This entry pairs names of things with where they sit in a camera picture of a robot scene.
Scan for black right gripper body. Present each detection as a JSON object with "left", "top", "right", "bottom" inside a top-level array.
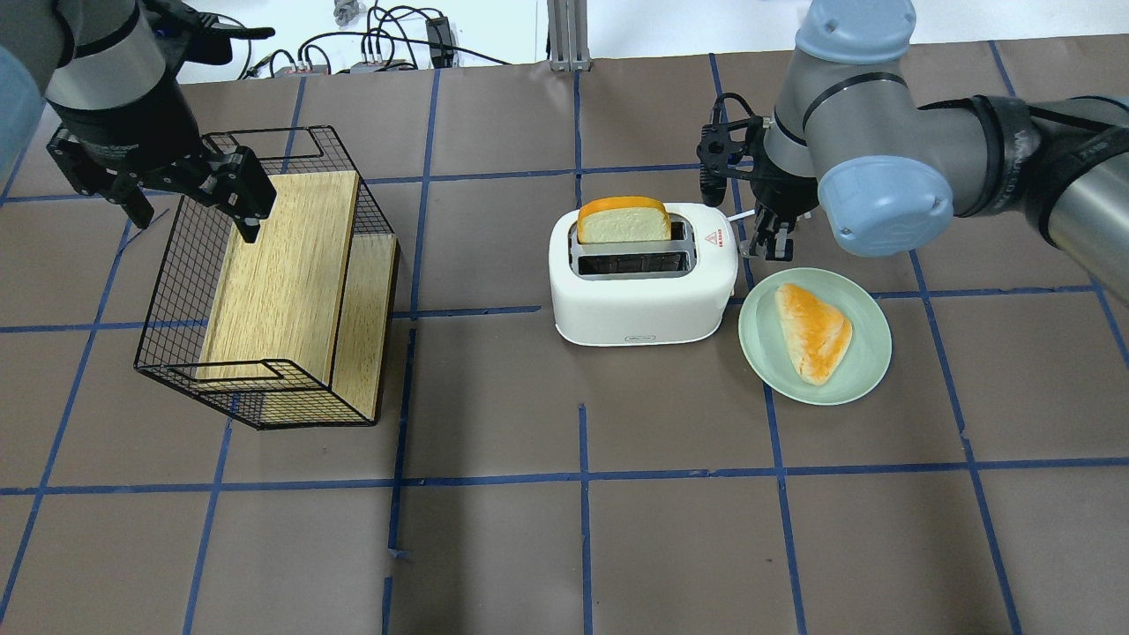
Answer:
[{"left": 697, "top": 116, "right": 819, "bottom": 218}]

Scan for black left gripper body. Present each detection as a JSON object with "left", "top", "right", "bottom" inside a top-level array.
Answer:
[{"left": 46, "top": 97, "right": 221, "bottom": 206}]

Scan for white toaster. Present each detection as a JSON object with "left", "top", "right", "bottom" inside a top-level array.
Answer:
[{"left": 548, "top": 205, "right": 739, "bottom": 347}]

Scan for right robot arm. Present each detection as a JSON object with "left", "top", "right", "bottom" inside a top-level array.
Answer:
[{"left": 697, "top": 1, "right": 1128, "bottom": 302}]

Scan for bread slice in toaster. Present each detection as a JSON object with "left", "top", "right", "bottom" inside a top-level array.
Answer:
[{"left": 577, "top": 195, "right": 673, "bottom": 244}]

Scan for green plate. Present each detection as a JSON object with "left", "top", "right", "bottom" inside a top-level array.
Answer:
[{"left": 737, "top": 268, "right": 892, "bottom": 406}]

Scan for triangular bread on plate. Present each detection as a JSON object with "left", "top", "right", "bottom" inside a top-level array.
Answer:
[{"left": 774, "top": 284, "right": 854, "bottom": 386}]

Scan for wooden step shelf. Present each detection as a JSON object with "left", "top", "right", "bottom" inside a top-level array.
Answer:
[{"left": 193, "top": 169, "right": 399, "bottom": 427}]

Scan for black power adapter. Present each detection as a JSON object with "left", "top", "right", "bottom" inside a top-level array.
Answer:
[{"left": 426, "top": 16, "right": 457, "bottom": 69}]

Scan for brown paper table cover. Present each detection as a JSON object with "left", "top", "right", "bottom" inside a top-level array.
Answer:
[{"left": 1, "top": 52, "right": 1128, "bottom": 634}]

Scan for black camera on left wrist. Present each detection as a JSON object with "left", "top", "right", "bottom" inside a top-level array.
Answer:
[{"left": 140, "top": 1, "right": 277, "bottom": 70}]

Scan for black wire basket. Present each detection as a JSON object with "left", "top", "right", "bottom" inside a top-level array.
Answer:
[{"left": 134, "top": 125, "right": 399, "bottom": 430}]

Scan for aluminium frame post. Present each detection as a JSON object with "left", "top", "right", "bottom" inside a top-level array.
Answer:
[{"left": 546, "top": 0, "right": 592, "bottom": 72}]

